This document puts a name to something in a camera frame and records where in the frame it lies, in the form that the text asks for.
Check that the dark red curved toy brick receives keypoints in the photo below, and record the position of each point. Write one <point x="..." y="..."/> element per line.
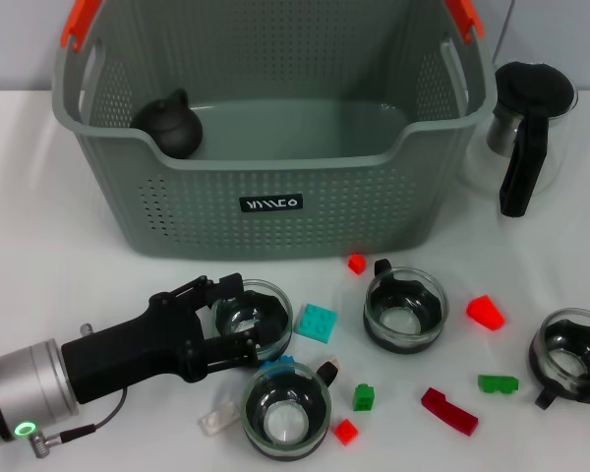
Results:
<point x="447" y="410"/>

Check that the small red toy brick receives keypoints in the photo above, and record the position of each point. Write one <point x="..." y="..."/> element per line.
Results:
<point x="345" y="432"/>
<point x="356" y="264"/>

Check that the small green toy brick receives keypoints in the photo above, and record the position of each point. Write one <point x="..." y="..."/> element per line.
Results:
<point x="364" y="398"/>

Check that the teal square toy brick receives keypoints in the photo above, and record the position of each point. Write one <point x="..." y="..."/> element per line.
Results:
<point x="317" y="324"/>

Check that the white flat long toy brick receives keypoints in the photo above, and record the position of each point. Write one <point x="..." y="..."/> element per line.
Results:
<point x="218" y="419"/>

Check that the green car shaped toy brick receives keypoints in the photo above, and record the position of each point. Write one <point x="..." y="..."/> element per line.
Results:
<point x="497" y="384"/>

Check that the red sloped toy brick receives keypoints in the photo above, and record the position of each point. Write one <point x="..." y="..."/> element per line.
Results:
<point x="486" y="313"/>

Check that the blue toy brick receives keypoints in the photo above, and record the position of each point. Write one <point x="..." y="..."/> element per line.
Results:
<point x="275" y="366"/>

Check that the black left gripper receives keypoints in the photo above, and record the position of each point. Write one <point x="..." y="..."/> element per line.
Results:
<point x="137" y="344"/>

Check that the glass teacup with black sleeve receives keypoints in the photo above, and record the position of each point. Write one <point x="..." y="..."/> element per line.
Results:
<point x="403" y="324"/>
<point x="285" y="423"/>
<point x="560" y="359"/>
<point x="270" y="319"/>

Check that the black clay teapot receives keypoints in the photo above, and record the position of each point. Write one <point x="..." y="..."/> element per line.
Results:
<point x="172" y="130"/>

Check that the grey perforated plastic storage bin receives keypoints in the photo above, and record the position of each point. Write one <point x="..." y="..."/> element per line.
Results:
<point x="324" y="206"/>

